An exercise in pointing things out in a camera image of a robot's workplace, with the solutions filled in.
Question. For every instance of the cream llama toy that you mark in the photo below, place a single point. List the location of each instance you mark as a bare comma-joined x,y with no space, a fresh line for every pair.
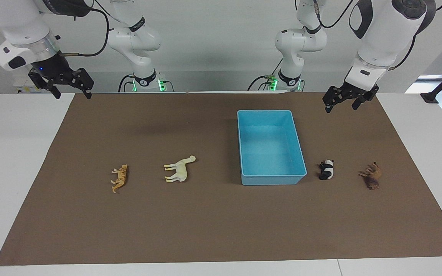
180,169

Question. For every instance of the light blue storage box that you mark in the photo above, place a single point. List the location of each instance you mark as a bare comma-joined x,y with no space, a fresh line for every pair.
271,153

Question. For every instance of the brown lion toy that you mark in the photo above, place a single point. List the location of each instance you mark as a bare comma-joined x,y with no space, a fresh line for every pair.
373,176

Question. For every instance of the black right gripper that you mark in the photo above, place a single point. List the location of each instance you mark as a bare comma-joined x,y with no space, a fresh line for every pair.
61,73

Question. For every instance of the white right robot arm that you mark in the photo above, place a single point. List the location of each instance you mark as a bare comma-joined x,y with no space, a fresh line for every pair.
17,23

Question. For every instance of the black white panda toy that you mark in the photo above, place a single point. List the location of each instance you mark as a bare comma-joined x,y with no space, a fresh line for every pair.
327,170

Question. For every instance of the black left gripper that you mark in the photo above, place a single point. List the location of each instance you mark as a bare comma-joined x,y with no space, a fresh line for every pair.
349,92

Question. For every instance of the brown table mat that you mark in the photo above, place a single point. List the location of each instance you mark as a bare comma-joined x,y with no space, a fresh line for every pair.
205,222

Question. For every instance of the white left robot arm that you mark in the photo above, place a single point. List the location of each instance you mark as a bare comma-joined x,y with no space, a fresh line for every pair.
378,42

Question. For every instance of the white power strip box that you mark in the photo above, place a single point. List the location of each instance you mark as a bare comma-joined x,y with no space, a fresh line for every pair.
23,86

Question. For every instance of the orange striped tiger toy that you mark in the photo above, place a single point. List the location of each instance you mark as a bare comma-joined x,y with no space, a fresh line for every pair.
120,177

